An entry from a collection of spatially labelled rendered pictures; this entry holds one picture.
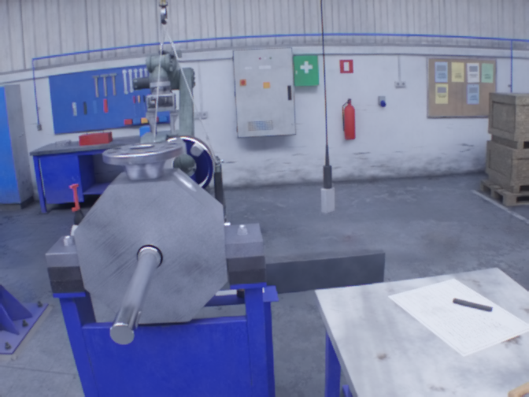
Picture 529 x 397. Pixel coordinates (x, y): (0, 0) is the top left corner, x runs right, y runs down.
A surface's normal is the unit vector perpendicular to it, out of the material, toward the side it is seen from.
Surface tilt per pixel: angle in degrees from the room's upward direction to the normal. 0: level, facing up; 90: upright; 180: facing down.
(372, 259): 90
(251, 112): 90
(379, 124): 90
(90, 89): 90
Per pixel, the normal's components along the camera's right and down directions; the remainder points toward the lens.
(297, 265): 0.08, 0.26
